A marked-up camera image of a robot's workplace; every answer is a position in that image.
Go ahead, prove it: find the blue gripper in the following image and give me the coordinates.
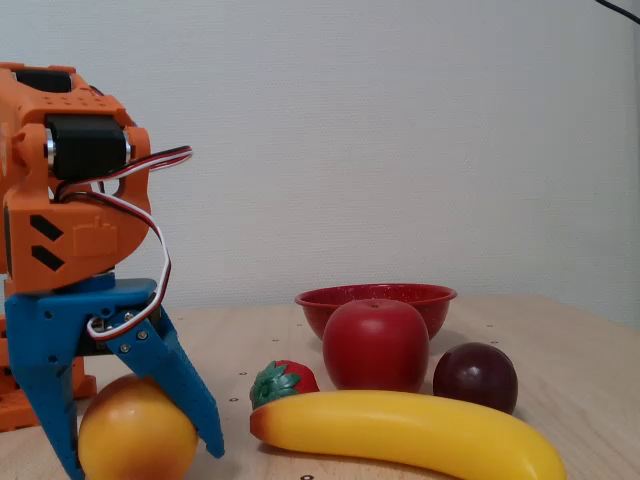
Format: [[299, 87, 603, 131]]
[[4, 277, 226, 480]]

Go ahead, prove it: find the yellow orange toy peach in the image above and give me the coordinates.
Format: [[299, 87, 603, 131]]
[[77, 373, 201, 480]]

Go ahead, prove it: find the red speckled bowl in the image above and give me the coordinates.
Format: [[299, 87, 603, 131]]
[[293, 282, 459, 343]]

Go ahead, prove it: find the red toy strawberry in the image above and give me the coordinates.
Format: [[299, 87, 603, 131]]
[[249, 359, 321, 412]]

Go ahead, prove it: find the red toy apple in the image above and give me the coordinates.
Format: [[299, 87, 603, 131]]
[[321, 298, 431, 394]]

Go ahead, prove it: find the yellow toy banana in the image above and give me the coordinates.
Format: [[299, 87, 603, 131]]
[[249, 389, 568, 480]]

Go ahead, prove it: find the dark purple toy plum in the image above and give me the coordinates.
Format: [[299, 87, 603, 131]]
[[432, 341, 520, 417]]

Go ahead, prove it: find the red white black servo cable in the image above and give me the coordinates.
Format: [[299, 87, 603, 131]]
[[53, 145, 194, 342]]

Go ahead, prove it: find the thin black cable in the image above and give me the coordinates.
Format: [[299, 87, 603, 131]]
[[594, 0, 640, 26]]

